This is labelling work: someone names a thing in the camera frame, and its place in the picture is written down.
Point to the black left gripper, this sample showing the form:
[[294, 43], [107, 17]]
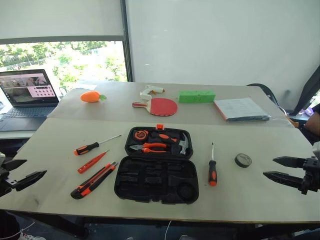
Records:
[[5, 183]]

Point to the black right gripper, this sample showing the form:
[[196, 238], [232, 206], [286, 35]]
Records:
[[311, 177]]

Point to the black orange utility knife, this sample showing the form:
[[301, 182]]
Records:
[[87, 186]]

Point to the thin shaft black orange screwdriver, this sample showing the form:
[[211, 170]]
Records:
[[86, 149]]

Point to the thick shaft black orange screwdriver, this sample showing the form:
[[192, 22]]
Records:
[[212, 172]]

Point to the black tool case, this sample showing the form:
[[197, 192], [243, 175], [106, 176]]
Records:
[[155, 180]]

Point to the black electrical tape roll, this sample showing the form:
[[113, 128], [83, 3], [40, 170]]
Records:
[[243, 160]]

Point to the person in dark clothes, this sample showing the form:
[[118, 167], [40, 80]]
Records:
[[313, 125]]

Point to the orange tester pen screwdriver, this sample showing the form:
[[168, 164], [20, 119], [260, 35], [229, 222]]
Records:
[[91, 163]]

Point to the open dark laptop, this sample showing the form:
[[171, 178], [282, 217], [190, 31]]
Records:
[[27, 100]]

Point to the printed paper booklet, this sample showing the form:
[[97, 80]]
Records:
[[241, 108]]

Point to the black chair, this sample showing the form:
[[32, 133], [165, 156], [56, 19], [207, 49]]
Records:
[[271, 93]]

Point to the black slanted stand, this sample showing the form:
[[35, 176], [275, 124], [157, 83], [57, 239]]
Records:
[[308, 90]]

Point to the orange carrot toy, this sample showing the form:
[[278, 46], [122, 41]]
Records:
[[90, 97]]

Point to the black orange claw hammer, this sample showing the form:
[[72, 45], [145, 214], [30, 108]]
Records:
[[183, 146]]

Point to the green rectangular block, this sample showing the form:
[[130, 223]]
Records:
[[197, 96]]

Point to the black orange tape measure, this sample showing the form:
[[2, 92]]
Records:
[[140, 135]]

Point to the red table tennis paddle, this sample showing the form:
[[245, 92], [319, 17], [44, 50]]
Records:
[[163, 107]]

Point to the white glue gun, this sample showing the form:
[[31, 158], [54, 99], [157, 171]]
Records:
[[147, 93]]

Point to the dark window frame post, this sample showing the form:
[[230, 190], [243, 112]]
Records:
[[125, 40]]

